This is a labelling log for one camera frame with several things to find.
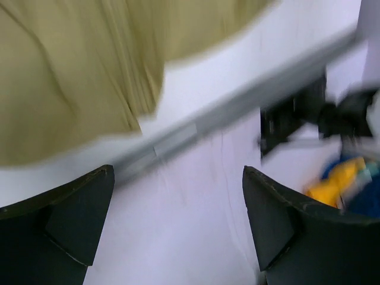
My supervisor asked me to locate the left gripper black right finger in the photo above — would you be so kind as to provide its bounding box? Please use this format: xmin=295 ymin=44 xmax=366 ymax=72
xmin=242 ymin=166 xmax=379 ymax=285

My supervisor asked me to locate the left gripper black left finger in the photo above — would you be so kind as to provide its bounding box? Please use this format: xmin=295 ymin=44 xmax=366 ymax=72
xmin=1 ymin=165 xmax=115 ymax=285

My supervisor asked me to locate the olive green jacket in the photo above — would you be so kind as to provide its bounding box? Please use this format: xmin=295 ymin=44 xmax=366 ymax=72
xmin=1 ymin=1 xmax=270 ymax=167

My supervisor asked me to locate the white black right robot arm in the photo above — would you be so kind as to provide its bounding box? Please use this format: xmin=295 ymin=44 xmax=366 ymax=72
xmin=317 ymin=87 xmax=379 ymax=138

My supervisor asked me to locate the yellow blue object beyond table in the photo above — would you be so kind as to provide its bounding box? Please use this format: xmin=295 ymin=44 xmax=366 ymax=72
xmin=304 ymin=156 xmax=379 ymax=218

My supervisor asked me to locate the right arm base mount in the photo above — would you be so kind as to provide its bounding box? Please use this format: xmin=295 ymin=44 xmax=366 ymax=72
xmin=257 ymin=72 xmax=327 ymax=160

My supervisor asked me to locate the aluminium front rail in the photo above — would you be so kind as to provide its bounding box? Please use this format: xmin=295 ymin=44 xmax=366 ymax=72
xmin=113 ymin=31 xmax=363 ymax=186

